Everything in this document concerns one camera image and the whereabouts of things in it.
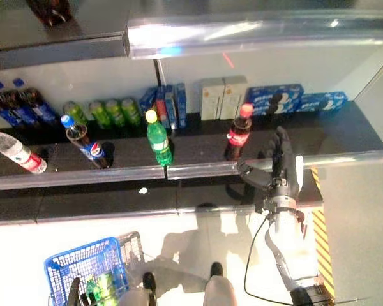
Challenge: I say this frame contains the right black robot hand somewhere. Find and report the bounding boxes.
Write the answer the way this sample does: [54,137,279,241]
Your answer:
[236,126,296,198]

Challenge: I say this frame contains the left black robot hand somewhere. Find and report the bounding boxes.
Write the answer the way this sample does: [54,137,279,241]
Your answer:
[66,276,98,306]

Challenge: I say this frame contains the blue plastic shopping basket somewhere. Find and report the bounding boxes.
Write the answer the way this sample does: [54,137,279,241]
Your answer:
[43,236,131,306]

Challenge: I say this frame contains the cola bottle red label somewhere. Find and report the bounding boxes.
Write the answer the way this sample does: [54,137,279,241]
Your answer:
[223,103,255,162]

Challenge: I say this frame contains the long blue cookie box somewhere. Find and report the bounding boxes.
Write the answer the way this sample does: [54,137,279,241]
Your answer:
[244,83,305,118]
[296,91,349,113]

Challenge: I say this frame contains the right silver robot leg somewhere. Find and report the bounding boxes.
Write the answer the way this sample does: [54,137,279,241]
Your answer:
[202,261,238,306]

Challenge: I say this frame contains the water bottle red label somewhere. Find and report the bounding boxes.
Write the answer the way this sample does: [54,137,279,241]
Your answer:
[0,124,48,175]

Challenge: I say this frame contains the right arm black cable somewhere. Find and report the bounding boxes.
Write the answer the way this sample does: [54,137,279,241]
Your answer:
[243,212,294,301]

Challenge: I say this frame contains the black shelf upright post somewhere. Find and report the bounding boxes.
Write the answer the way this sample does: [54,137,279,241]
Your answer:
[152,59,167,87]

